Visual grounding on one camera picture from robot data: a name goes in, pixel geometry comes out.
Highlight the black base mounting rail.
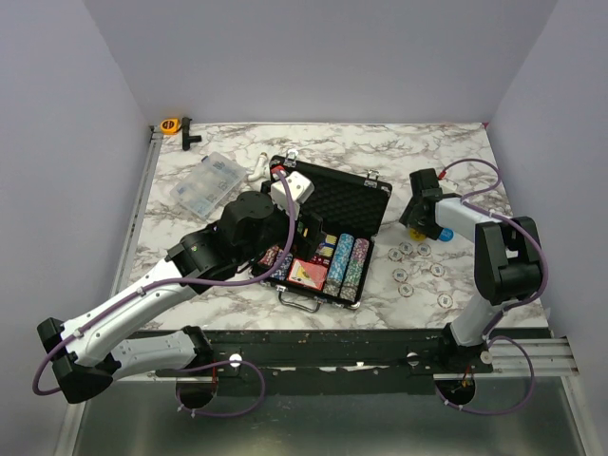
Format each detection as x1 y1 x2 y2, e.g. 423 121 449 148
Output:
176 330 492 396

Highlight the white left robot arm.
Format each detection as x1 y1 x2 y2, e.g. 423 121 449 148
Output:
37 191 323 404

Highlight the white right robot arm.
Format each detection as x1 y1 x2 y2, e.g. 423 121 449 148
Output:
399 168 548 372

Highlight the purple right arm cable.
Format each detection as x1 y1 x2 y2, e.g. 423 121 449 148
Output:
434 158 551 417

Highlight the orange tape measure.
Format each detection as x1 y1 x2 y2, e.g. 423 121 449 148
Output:
160 118 182 136

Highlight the white red poker chip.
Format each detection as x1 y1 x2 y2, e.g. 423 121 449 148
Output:
388 248 404 262
392 268 409 283
398 283 414 297
398 241 415 256
429 263 446 277
437 294 453 309
417 242 432 257

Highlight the black T-shaped tool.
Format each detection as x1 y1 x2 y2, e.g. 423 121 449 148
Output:
180 117 202 151

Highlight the boxed card deck in case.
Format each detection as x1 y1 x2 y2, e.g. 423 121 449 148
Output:
316 235 338 257

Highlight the blue small blind button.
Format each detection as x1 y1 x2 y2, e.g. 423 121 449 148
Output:
439 228 454 242

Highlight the clear plastic organizer box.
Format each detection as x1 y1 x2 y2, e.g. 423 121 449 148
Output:
170 152 247 219

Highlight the yellow big blind button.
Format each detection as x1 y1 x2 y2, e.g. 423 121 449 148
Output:
409 229 426 242

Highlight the white pipe fitting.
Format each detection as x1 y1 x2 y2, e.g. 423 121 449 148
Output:
247 152 268 182

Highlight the red playing card deck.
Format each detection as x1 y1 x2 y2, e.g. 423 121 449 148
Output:
287 259 328 291

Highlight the black poker chip case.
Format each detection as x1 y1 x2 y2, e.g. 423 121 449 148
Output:
252 153 392 310

